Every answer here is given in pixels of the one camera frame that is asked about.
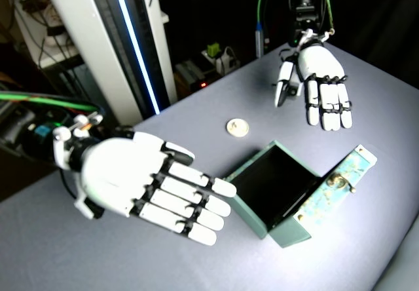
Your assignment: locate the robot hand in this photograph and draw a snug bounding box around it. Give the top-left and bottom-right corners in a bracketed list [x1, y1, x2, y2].
[274, 43, 354, 132]
[74, 125, 238, 247]

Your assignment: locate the grey table cloth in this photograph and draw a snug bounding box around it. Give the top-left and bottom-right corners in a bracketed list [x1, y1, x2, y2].
[0, 41, 419, 291]

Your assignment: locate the teal green box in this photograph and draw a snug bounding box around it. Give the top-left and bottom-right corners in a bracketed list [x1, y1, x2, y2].
[223, 140, 321, 249]

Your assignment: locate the white power adapter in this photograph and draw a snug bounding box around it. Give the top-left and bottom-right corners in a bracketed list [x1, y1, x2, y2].
[215, 46, 242, 75]

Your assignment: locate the black device with red light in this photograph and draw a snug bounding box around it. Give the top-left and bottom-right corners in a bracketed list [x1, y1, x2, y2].
[174, 60, 211, 92]

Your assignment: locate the white shelf with cables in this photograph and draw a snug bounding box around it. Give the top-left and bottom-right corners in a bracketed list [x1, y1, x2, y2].
[12, 0, 80, 61]

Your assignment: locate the green cable with grey plug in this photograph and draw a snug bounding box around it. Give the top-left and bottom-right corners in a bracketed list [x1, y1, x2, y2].
[255, 0, 279, 58]

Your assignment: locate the round cream disc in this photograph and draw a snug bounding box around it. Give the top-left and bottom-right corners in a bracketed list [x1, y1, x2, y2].
[225, 117, 250, 139]

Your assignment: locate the white column with blue light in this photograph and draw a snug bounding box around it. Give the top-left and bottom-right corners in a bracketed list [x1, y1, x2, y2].
[38, 0, 179, 125]

